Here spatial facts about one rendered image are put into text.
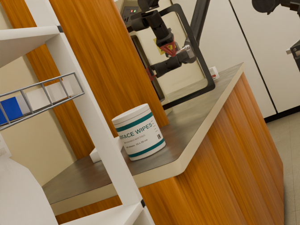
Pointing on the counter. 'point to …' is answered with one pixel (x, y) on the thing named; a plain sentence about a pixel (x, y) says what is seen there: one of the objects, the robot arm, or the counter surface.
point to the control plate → (129, 13)
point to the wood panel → (92, 64)
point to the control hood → (126, 6)
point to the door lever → (181, 50)
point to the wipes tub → (139, 132)
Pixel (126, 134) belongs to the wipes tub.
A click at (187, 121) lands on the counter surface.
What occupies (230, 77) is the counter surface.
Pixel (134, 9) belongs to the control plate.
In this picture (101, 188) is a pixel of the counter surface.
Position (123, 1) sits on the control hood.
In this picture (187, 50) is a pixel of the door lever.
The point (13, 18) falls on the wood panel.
